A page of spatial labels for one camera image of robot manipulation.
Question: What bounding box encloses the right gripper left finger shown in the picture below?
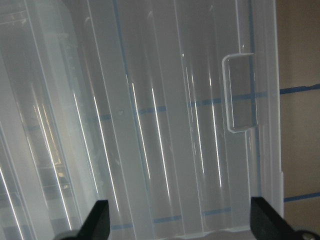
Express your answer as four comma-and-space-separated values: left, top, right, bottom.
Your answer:
76, 200, 110, 240

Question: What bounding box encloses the clear plastic box lid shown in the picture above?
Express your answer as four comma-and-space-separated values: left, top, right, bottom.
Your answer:
0, 0, 284, 240

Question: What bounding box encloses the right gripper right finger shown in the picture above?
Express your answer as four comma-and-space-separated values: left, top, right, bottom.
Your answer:
250, 197, 295, 240

